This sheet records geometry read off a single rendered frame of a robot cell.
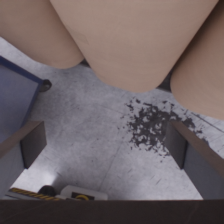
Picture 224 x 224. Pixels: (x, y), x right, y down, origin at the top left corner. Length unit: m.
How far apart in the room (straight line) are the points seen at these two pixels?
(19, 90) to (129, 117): 0.71
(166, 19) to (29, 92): 0.94
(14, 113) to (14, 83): 0.19
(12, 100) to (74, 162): 0.55
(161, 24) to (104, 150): 0.86
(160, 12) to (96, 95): 0.83
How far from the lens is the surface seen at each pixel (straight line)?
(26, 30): 0.68
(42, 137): 0.17
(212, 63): 0.52
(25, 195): 0.91
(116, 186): 1.10
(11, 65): 0.88
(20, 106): 1.14
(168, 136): 0.16
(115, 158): 1.06
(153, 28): 0.35
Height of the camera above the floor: 1.04
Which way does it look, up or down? 81 degrees down
